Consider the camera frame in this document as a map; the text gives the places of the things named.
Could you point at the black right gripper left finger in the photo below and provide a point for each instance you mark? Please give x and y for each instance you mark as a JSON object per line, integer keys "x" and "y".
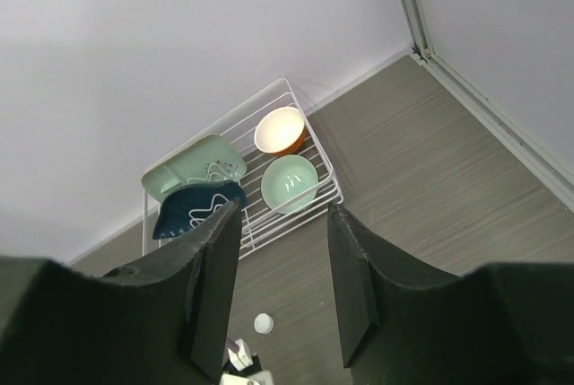
{"x": 160, "y": 319}

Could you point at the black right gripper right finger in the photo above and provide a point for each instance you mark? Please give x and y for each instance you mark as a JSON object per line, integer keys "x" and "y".
{"x": 403, "y": 321}

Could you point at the labelled clear plastic bottle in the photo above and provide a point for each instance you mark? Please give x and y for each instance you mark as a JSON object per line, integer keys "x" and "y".
{"x": 242, "y": 367}

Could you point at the white loose bottle cap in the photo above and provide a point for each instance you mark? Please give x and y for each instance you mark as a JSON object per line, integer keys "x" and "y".
{"x": 263, "y": 323}

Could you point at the dark blue leaf plate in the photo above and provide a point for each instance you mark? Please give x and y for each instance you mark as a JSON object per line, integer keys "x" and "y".
{"x": 187, "y": 207}

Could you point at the green rectangular tray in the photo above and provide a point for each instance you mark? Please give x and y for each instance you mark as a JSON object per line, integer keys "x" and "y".
{"x": 209, "y": 159}

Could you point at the green round bowl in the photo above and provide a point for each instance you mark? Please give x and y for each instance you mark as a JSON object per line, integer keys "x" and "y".
{"x": 289, "y": 184}

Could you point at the orange bowl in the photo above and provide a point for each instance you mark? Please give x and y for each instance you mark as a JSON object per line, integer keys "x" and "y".
{"x": 281, "y": 132}

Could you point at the white wire dish rack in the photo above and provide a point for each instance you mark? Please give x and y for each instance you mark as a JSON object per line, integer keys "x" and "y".
{"x": 260, "y": 224}

